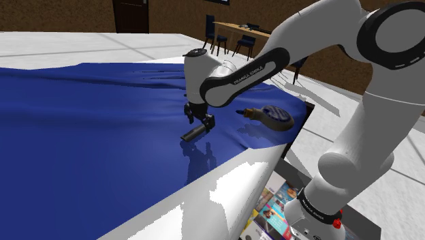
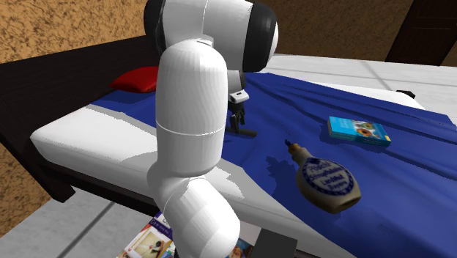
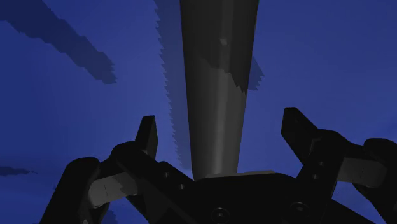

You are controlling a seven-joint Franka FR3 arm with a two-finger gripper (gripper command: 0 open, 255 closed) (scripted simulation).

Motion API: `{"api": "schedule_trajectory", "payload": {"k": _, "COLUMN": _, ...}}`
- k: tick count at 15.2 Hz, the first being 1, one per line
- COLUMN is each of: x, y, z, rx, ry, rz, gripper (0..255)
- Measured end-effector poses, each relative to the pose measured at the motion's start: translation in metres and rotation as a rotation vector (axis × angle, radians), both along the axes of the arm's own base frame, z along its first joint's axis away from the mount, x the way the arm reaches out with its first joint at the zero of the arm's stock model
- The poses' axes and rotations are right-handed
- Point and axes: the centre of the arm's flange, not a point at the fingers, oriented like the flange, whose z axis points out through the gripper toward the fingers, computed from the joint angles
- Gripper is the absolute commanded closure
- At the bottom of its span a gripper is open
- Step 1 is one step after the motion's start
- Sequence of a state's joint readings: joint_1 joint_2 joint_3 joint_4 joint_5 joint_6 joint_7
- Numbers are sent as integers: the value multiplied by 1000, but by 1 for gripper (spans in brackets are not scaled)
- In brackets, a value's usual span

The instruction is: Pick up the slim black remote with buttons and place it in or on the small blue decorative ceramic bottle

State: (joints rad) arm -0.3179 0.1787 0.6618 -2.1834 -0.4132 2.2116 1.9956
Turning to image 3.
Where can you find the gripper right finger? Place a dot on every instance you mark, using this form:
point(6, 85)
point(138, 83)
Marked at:
point(322, 149)

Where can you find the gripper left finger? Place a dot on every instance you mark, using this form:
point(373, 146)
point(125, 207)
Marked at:
point(141, 166)

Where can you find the dark grey robot stand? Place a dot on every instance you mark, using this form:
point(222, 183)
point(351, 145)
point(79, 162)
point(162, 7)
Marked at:
point(217, 124)

